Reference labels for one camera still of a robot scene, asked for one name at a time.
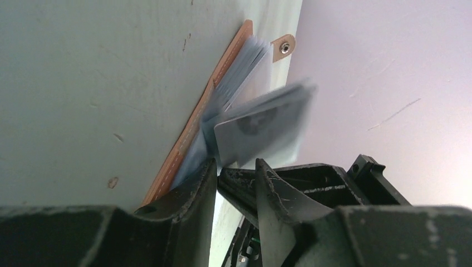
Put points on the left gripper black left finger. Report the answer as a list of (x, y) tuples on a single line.
[(174, 230)]

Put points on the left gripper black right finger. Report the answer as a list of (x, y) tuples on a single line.
[(298, 231)]

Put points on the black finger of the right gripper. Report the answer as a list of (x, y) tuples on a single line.
[(331, 186)]

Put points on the brown leather card holder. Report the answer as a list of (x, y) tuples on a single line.
[(242, 73)]

